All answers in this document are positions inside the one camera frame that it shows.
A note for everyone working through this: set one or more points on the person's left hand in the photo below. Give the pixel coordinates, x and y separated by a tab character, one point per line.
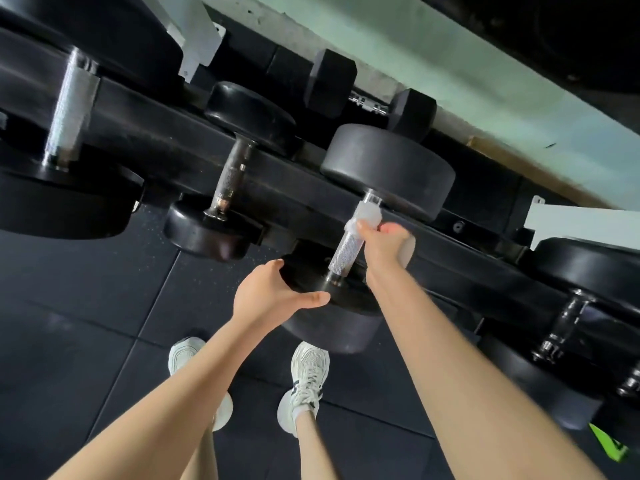
265	294

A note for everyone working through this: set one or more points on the person's right hand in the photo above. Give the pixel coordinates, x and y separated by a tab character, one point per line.
387	249

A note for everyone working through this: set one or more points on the white wet wipe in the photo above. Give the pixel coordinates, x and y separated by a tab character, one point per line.
365	214

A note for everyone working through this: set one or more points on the large black dumbbell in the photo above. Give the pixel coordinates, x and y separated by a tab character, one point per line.
390	164

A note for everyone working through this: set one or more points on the green wet wipes pack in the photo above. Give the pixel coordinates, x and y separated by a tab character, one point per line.
610	444

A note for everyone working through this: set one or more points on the person's right forearm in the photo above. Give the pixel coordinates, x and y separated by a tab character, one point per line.
475	394

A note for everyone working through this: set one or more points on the person's left forearm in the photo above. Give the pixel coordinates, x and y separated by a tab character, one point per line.
165	409

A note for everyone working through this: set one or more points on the person's right white sneaker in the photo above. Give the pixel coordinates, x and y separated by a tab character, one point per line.
305	379

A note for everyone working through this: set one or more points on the person's white sneaker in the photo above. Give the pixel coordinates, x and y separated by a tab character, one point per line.
305	379
182	352

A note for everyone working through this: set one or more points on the person's left white sneaker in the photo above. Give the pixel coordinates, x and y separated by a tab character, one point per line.
182	352

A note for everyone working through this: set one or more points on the person's right leg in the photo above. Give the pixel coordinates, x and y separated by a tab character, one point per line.
315	449

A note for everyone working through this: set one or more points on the black hex dumbbell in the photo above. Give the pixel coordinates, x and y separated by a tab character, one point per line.
330	79

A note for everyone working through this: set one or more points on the black dumbbell rack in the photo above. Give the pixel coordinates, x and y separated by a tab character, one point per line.
150	124

